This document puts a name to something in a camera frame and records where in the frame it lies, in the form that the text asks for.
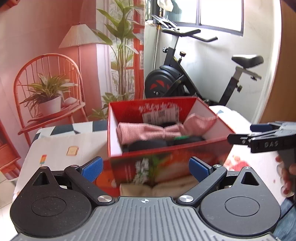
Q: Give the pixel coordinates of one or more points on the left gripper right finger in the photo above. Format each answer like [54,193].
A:
[208,177]

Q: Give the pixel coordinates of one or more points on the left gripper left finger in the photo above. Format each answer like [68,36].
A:
[82,180]

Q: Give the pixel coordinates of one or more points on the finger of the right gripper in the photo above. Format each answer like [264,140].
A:
[266,127]
[265,139]

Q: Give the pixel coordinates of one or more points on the pink knitted cloth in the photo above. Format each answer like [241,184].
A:
[194,125]

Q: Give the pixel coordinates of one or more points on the green soft item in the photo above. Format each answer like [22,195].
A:
[181,138]

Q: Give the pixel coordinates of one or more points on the black soft item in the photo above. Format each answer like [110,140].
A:
[159,143]

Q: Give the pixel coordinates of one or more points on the person's right hand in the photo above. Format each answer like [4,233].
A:
[285,177]

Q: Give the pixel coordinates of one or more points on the red bear mat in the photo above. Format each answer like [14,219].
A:
[106,181]

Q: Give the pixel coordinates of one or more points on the cream knitted cloth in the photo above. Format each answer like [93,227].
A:
[173,188]

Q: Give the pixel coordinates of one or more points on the white patterned tablecloth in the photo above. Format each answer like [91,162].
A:
[88,140]

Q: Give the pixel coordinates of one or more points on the red cardboard box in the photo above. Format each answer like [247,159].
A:
[154,166]

